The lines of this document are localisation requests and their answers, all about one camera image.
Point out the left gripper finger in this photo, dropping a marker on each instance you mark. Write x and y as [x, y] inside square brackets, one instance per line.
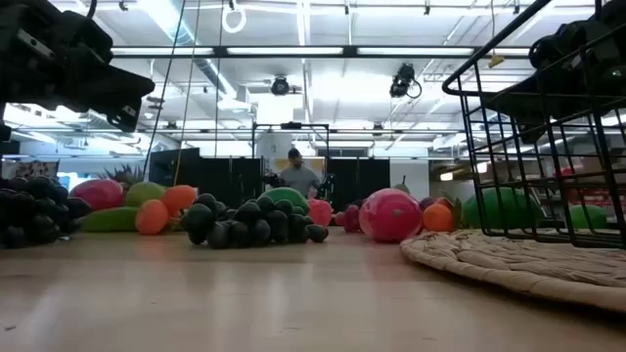
[112, 85]
[123, 117]

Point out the small green lime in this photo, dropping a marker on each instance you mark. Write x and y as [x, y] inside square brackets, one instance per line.
[587, 216]

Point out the red and yellow mango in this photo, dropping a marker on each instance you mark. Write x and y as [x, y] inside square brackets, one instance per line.
[389, 215]

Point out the black partition wall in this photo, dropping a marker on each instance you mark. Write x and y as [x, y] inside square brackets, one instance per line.
[220, 176]

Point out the red grape bunch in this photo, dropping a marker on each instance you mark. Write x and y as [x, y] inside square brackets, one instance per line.
[351, 220]

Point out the black overhead light bar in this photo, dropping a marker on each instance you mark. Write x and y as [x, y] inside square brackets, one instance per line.
[220, 51]

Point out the dark grape bunch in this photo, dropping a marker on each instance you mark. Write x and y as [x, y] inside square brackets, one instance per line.
[34, 210]
[254, 225]

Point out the person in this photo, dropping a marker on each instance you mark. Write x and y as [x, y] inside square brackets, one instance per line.
[299, 178]

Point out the orange tangerine cluster with leaves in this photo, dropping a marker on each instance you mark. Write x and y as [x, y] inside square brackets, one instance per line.
[178, 198]
[436, 218]

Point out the pineapple top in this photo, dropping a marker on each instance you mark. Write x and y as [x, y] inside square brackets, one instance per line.
[128, 175]

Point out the white round column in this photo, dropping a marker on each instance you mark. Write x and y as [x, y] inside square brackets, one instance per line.
[274, 145]

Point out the floral patterned cushion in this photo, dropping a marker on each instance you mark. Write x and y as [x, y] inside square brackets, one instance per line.
[34, 169]

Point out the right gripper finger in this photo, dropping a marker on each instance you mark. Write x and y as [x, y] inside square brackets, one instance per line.
[523, 100]
[531, 132]

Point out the lit wall lamp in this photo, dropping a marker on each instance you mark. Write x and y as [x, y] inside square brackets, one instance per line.
[446, 176]

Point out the round black ceiling camera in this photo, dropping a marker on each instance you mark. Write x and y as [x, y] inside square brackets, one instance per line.
[280, 85]

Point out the long green vegetable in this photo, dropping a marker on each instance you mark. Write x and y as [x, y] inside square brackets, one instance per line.
[110, 220]

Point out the small striped green melon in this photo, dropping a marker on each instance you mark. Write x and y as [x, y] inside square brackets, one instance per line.
[286, 195]

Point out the green pear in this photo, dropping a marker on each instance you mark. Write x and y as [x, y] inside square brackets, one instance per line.
[402, 188]
[144, 193]

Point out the orange-red pumpkin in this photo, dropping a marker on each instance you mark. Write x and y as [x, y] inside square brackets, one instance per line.
[320, 212]

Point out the round woven straw mat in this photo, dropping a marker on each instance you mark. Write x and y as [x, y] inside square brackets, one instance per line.
[513, 264]

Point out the yellow hanging tag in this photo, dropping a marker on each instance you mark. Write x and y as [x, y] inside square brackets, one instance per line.
[495, 60]

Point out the large green lime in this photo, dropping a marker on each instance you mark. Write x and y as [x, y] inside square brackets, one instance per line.
[504, 207]

